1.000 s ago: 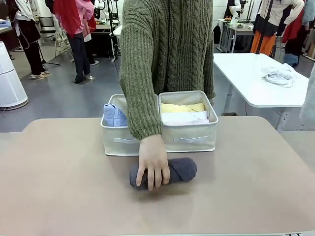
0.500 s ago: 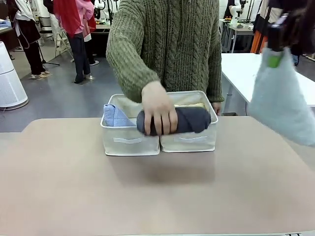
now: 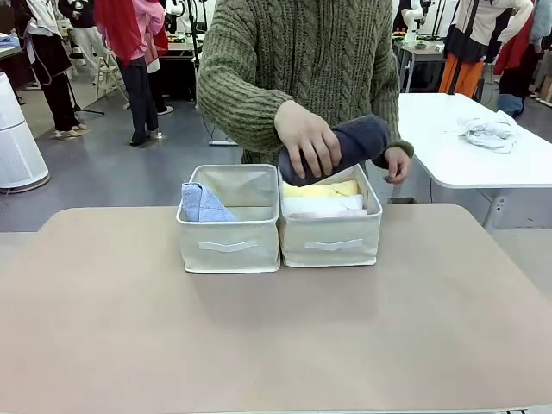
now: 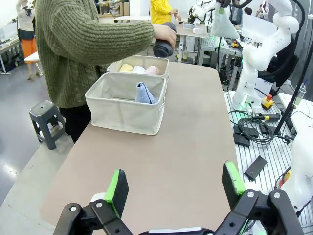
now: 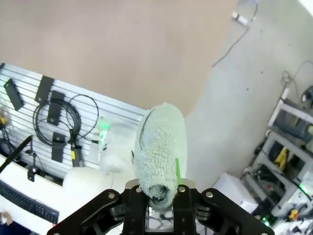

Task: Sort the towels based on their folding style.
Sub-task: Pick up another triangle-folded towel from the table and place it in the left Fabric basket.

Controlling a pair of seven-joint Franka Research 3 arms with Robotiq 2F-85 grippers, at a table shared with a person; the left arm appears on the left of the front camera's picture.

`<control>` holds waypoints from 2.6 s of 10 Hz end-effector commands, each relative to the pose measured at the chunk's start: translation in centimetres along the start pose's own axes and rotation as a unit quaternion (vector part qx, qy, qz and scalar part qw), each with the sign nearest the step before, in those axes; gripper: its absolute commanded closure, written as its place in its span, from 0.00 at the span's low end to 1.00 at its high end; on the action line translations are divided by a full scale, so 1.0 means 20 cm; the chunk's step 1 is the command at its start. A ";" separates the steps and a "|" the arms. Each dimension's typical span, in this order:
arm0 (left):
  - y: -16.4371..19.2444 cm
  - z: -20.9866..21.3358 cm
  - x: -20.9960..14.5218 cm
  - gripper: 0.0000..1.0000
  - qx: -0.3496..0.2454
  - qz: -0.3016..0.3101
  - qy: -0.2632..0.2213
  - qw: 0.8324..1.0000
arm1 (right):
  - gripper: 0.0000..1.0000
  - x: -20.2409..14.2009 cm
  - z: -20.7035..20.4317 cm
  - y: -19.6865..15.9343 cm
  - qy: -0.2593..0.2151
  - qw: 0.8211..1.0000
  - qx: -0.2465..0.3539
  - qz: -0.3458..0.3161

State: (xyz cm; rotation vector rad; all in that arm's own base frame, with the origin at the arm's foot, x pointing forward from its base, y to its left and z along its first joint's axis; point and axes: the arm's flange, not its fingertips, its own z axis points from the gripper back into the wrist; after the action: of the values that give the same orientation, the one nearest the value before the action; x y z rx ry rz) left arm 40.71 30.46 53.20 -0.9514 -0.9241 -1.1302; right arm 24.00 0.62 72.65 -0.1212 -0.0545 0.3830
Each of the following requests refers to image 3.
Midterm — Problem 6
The white folding chair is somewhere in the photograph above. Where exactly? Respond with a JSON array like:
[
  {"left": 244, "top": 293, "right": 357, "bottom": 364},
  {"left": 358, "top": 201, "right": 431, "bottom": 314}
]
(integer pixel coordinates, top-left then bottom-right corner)
[{"left": 95, "top": 53, "right": 130, "bottom": 103}]

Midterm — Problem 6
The crumpled white cloth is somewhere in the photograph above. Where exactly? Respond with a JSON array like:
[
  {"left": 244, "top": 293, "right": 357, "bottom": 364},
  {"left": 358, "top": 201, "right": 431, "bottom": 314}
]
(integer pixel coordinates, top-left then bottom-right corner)
[{"left": 457, "top": 110, "right": 518, "bottom": 154}]

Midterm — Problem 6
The dark background workbench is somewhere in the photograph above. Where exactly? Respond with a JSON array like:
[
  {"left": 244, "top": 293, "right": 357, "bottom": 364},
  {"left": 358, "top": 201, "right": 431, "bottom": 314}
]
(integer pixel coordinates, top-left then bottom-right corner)
[{"left": 166, "top": 41, "right": 199, "bottom": 103}]

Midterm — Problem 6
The cream fabric storage bin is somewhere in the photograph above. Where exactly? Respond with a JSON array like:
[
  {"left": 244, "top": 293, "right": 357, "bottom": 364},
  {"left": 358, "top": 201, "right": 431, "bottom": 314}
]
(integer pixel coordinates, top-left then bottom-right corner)
[
  {"left": 175, "top": 164, "right": 281, "bottom": 273},
  {"left": 278, "top": 166, "right": 384, "bottom": 268}
]

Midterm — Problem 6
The background person dark top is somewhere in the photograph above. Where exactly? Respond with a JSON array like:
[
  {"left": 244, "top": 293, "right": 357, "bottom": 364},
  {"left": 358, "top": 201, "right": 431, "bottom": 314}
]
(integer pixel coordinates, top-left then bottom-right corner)
[{"left": 58, "top": 0, "right": 110, "bottom": 85}]

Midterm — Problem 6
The person's right forearm green sleeve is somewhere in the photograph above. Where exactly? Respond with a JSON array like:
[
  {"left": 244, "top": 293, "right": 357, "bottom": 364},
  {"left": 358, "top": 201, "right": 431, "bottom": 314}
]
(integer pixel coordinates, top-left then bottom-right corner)
[{"left": 197, "top": 64, "right": 297, "bottom": 153}]

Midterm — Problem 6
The yellow towel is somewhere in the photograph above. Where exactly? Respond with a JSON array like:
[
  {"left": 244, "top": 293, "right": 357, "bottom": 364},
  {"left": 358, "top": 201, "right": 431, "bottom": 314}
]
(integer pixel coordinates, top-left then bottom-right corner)
[{"left": 282, "top": 179, "right": 360, "bottom": 199}]

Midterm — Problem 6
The person's torso green sweater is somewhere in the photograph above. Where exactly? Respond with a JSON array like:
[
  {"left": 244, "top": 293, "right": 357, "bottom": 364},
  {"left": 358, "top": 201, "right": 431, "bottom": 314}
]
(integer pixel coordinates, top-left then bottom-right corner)
[{"left": 197, "top": 0, "right": 402, "bottom": 167}]

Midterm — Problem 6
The white cylindrical air purifier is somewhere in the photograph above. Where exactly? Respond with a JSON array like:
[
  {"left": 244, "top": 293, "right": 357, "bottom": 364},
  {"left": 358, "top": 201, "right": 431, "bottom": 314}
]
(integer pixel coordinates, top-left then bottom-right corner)
[{"left": 0, "top": 72, "right": 50, "bottom": 191}]

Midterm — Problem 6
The grey background workbench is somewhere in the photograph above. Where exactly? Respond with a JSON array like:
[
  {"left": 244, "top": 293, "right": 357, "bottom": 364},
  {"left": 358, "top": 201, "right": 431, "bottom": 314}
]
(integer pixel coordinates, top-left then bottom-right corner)
[{"left": 398, "top": 41, "right": 446, "bottom": 94}]

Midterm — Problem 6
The person's left hand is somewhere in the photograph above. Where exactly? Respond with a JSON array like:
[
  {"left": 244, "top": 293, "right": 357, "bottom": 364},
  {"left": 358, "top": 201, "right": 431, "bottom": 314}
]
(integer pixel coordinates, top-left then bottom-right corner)
[{"left": 383, "top": 146, "right": 411, "bottom": 185}]

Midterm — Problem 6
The figure with red garment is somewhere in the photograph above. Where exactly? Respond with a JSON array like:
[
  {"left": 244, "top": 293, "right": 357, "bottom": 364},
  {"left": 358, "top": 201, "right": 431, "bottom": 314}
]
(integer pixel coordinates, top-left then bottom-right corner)
[{"left": 493, "top": 0, "right": 552, "bottom": 116}]

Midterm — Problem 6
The dark grey towel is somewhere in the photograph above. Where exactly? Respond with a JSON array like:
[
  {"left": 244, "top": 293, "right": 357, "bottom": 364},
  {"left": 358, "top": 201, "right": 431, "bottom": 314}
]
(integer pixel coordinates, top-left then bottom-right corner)
[{"left": 277, "top": 114, "right": 392, "bottom": 187}]

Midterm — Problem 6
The figure in orange trousers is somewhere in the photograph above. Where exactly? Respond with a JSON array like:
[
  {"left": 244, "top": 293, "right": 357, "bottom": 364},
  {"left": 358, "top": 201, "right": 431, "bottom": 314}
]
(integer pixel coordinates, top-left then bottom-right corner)
[{"left": 439, "top": 0, "right": 536, "bottom": 97}]

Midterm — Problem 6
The person's right hand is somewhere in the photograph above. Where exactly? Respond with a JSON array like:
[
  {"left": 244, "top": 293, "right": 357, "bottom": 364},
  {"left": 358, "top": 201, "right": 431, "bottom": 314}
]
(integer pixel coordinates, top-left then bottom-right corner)
[{"left": 274, "top": 99, "right": 342, "bottom": 177}]

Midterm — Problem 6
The figure in red pink clothes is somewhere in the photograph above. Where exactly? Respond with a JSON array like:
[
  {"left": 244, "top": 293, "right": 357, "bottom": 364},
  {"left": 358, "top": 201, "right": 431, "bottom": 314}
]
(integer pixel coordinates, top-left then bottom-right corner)
[{"left": 92, "top": 0, "right": 169, "bottom": 147}]

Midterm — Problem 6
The person's left forearm green sleeve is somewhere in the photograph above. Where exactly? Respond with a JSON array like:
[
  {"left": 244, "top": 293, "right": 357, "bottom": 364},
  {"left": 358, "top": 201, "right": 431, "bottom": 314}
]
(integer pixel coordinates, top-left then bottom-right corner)
[{"left": 369, "top": 81, "right": 415, "bottom": 170}]

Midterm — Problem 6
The white side table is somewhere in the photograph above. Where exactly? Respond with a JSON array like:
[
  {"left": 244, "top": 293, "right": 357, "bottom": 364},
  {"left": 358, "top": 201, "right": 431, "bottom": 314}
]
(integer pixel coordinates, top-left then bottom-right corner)
[{"left": 394, "top": 92, "right": 552, "bottom": 229}]

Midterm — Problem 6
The white towel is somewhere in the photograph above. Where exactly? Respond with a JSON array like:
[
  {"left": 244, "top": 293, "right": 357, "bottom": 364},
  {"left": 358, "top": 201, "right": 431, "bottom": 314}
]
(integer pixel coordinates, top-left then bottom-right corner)
[{"left": 283, "top": 194, "right": 366, "bottom": 216}]

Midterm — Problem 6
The blue triangle towel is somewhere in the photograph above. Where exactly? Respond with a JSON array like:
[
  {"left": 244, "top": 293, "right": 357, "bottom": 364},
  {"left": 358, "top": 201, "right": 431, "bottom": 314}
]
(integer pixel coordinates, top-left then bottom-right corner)
[{"left": 180, "top": 182, "right": 240, "bottom": 223}]

